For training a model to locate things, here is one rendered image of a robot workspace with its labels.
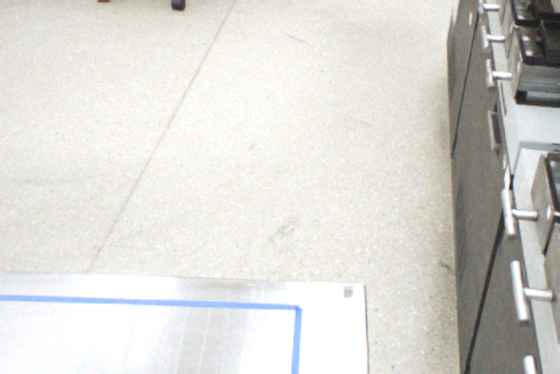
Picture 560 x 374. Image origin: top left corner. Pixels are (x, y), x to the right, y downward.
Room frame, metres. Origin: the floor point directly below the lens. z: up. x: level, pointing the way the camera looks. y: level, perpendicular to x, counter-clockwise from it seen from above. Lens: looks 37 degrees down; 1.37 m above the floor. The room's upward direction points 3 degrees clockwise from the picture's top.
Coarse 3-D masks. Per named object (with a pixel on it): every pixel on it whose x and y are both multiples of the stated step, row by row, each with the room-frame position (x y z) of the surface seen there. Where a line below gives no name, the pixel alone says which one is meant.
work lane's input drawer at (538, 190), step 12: (540, 156) 0.85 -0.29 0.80; (552, 156) 0.83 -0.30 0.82; (540, 168) 0.83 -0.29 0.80; (552, 168) 0.80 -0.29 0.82; (540, 180) 0.82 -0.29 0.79; (552, 180) 0.78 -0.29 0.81; (504, 192) 0.83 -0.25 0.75; (540, 192) 0.80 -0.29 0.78; (552, 192) 0.77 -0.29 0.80; (504, 204) 0.81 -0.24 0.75; (540, 204) 0.79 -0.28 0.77; (552, 204) 0.74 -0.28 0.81; (504, 216) 0.79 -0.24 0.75; (516, 216) 0.78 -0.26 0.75; (528, 216) 0.78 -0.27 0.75; (540, 216) 0.77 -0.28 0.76; (552, 216) 0.72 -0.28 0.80; (540, 228) 0.76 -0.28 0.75; (552, 228) 0.72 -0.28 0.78; (540, 240) 0.74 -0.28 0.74
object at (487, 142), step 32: (480, 32) 1.73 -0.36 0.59; (480, 64) 1.61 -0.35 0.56; (480, 96) 1.51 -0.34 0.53; (544, 96) 1.12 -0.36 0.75; (480, 128) 1.41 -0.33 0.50; (512, 128) 1.08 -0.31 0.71; (544, 128) 1.04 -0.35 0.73; (480, 160) 1.33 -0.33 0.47; (512, 160) 1.02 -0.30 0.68; (480, 192) 1.24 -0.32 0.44; (480, 224) 1.17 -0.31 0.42; (480, 256) 1.10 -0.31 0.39; (480, 288) 1.03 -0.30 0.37
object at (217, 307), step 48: (0, 288) 0.53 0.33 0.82; (48, 288) 0.53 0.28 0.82; (96, 288) 0.54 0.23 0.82; (144, 288) 0.54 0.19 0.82; (192, 288) 0.54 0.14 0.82; (240, 288) 0.55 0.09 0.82; (288, 288) 0.55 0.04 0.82; (336, 288) 0.55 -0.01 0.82; (0, 336) 0.47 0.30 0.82; (48, 336) 0.47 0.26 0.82; (96, 336) 0.47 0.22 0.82; (144, 336) 0.47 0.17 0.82; (192, 336) 0.48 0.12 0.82; (240, 336) 0.48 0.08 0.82; (288, 336) 0.48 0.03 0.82; (336, 336) 0.49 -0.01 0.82
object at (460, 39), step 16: (464, 0) 2.26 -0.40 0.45; (464, 16) 2.17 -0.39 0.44; (448, 32) 2.66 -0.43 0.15; (464, 32) 2.09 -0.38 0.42; (448, 48) 2.55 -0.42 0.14; (464, 48) 2.01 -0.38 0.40; (448, 64) 2.44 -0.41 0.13; (464, 64) 1.94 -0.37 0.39; (448, 80) 2.34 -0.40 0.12; (464, 80) 1.87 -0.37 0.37; (448, 112) 2.14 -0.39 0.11
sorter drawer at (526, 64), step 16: (528, 32) 1.23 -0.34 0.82; (512, 48) 1.24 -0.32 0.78; (528, 48) 1.16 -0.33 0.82; (512, 64) 1.20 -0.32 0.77; (528, 64) 1.13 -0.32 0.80; (544, 64) 1.13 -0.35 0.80; (512, 80) 1.17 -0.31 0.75; (528, 80) 1.12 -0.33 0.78; (544, 80) 1.12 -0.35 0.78; (512, 96) 1.13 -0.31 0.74
